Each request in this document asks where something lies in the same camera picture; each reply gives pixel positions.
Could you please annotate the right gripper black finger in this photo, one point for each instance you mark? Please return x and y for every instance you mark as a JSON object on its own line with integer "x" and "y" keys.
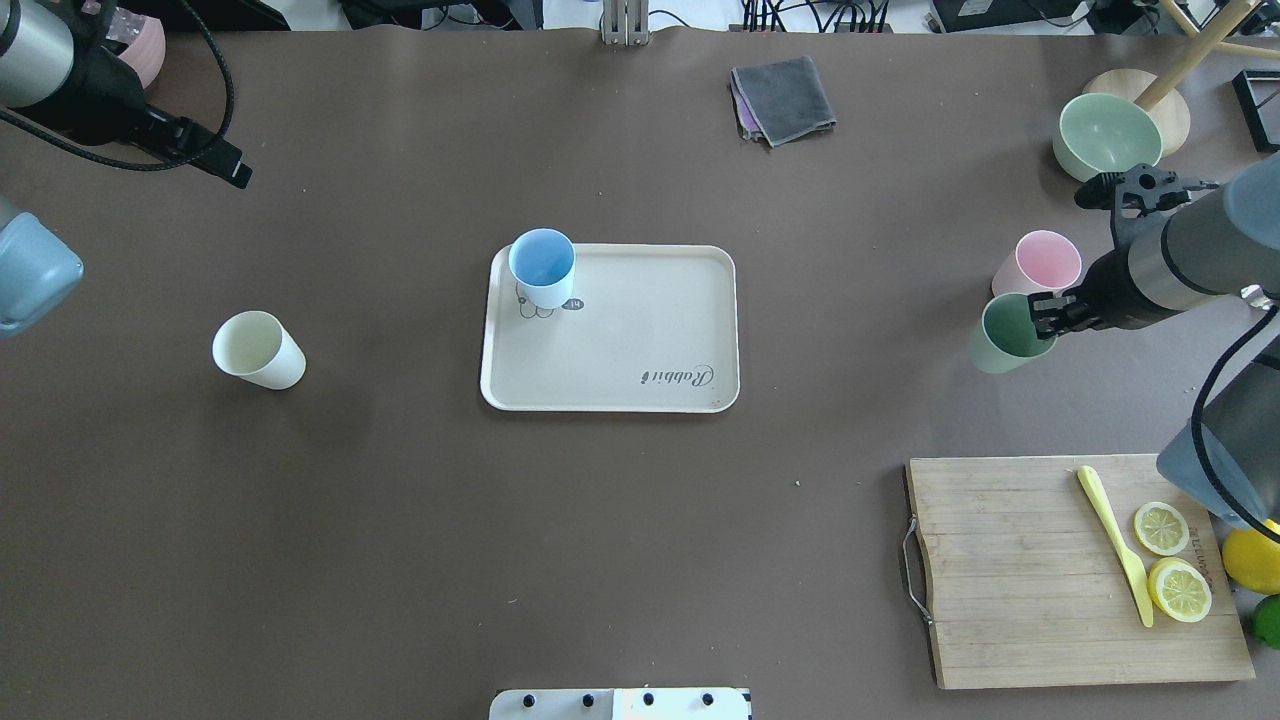
{"x": 1048, "y": 314}

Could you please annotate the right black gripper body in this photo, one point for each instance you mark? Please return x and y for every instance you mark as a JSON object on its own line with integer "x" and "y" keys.
{"x": 1112, "y": 290}

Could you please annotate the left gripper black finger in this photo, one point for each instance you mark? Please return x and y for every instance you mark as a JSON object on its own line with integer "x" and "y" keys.
{"x": 222, "y": 159}

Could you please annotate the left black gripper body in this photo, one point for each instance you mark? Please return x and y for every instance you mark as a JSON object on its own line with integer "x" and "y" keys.
{"x": 100, "y": 90}

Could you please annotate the green plastic cup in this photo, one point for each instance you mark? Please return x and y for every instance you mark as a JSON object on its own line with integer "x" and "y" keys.
{"x": 1005, "y": 336}

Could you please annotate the pink plastic cup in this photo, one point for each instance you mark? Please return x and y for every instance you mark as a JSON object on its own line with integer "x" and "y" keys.
{"x": 1041, "y": 261}

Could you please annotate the cream plastic cup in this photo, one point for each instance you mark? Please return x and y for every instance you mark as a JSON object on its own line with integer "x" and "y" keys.
{"x": 255, "y": 347}

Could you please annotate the blue plastic cup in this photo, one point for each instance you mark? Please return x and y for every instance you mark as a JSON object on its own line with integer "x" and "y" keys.
{"x": 543, "y": 263}

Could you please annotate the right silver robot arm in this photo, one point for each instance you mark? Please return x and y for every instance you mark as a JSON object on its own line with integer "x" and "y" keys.
{"x": 1179, "y": 244}

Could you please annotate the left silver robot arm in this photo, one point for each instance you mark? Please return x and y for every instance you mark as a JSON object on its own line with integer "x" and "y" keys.
{"x": 38, "y": 270}

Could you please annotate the cream rectangular tray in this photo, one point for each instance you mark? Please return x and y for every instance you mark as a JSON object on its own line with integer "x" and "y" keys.
{"x": 649, "y": 329}

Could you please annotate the pink bowl with ice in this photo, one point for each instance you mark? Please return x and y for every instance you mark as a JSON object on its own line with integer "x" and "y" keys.
{"x": 145, "y": 50}

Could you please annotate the green bowl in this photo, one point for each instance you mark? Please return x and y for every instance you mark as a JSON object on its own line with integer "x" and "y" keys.
{"x": 1098, "y": 133}

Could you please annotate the wooden mug tree stand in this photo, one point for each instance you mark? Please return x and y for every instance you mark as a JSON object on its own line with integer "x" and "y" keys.
{"x": 1158, "y": 95}

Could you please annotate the lemon slice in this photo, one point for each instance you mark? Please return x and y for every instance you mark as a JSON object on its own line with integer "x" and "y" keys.
{"x": 1161, "y": 528}
{"x": 1179, "y": 590}

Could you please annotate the wooden cutting board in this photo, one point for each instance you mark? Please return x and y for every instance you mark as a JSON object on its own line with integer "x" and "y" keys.
{"x": 1023, "y": 588}

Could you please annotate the yellow plastic knife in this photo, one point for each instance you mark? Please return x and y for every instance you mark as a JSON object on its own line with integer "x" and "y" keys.
{"x": 1134, "y": 570}

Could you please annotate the yellow lemon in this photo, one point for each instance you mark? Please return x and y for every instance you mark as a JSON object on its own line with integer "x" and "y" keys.
{"x": 1251, "y": 560}

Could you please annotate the grey folded cloth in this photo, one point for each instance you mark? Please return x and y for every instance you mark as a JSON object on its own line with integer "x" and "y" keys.
{"x": 779, "y": 102}

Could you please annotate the green lime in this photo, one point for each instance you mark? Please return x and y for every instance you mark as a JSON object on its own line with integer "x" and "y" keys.
{"x": 1265, "y": 625}

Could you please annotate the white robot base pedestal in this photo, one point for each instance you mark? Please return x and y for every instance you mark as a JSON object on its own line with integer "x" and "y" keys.
{"x": 623, "y": 703}

